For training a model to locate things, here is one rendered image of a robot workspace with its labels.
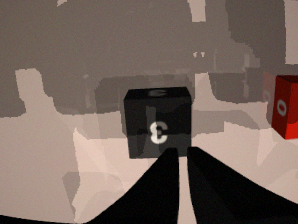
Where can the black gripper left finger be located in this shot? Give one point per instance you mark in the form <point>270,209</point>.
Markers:
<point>152,200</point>

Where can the red block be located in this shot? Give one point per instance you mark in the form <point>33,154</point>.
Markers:
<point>285,112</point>

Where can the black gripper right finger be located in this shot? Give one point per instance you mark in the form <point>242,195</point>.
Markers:
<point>222,196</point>

